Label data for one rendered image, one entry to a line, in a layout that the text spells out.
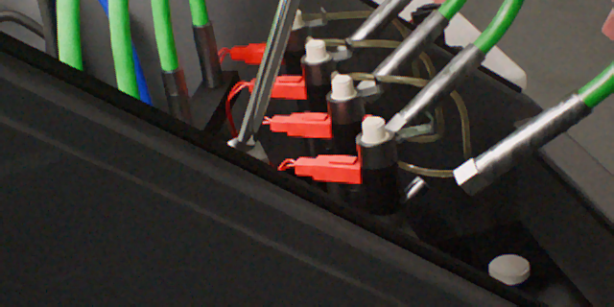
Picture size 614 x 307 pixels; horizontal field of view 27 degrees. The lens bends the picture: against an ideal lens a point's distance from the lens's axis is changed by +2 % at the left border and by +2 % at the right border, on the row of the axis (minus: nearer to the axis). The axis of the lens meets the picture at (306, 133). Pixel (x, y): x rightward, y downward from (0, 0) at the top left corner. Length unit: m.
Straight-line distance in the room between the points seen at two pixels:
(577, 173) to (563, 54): 2.51
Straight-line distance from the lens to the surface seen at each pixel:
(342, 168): 0.91
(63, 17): 0.81
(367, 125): 0.89
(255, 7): 1.17
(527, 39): 3.82
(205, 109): 1.07
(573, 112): 0.79
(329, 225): 0.51
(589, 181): 1.19
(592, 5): 4.02
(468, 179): 0.81
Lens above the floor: 1.55
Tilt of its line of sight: 27 degrees down
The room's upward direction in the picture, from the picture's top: 10 degrees counter-clockwise
